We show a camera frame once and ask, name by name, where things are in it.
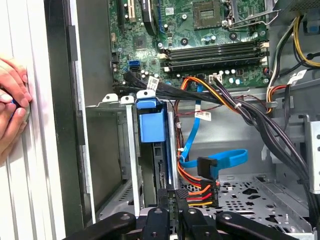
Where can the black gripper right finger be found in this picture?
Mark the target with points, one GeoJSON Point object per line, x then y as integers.
{"type": "Point", "coordinates": [195, 225]}

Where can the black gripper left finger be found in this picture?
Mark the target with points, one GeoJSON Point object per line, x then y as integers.
{"type": "Point", "coordinates": [155, 225]}

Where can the hard disk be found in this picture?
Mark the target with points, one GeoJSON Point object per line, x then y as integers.
{"type": "Point", "coordinates": [151, 127]}

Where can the silver disk bay cage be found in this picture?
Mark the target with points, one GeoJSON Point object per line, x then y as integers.
{"type": "Point", "coordinates": [131, 155]}

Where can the person's bare hand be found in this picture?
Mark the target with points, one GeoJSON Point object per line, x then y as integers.
{"type": "Point", "coordinates": [12, 80]}

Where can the black open PC case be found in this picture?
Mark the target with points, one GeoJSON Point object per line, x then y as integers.
{"type": "Point", "coordinates": [250, 140]}

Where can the silver optical drive cage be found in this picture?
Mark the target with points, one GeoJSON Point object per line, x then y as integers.
{"type": "Point", "coordinates": [313, 150]}

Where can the black RAM slot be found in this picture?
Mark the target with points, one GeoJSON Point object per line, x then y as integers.
{"type": "Point", "coordinates": [212, 66]}
{"type": "Point", "coordinates": [212, 47]}
{"type": "Point", "coordinates": [212, 53]}
{"type": "Point", "coordinates": [212, 60]}

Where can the green motherboard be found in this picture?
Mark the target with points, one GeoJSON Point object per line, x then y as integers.
{"type": "Point", "coordinates": [150, 52]}

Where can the CPU socket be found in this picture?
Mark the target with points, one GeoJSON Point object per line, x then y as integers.
{"type": "Point", "coordinates": [207, 15]}

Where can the white expansion slot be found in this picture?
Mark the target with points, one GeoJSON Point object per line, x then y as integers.
{"type": "Point", "coordinates": [131, 10]}

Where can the metal socket cover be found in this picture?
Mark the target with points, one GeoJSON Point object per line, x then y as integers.
{"type": "Point", "coordinates": [270, 6]}

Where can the grey power supply box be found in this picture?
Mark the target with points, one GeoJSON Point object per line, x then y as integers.
{"type": "Point", "coordinates": [300, 5]}

